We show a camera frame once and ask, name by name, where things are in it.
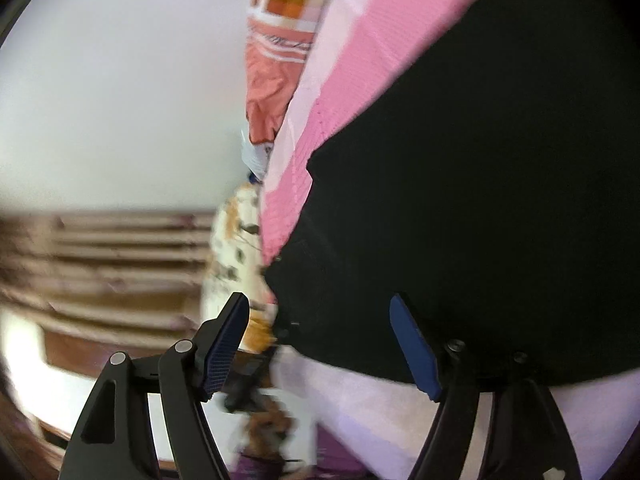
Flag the black denim pants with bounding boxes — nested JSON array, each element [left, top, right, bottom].
[[266, 0, 639, 386]]

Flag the purple patterned cloth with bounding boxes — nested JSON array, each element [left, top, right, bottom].
[[230, 426, 376, 480]]

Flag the cream floral pillow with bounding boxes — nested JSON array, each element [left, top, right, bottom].
[[201, 182, 277, 354]]

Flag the pink checked bed sheet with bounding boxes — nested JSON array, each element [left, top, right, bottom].
[[262, 0, 639, 479]]

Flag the orange plaid bolster pillow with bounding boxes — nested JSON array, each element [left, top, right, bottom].
[[242, 0, 328, 182]]

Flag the beige floral curtain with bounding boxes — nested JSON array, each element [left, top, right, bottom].
[[1, 211, 215, 349]]

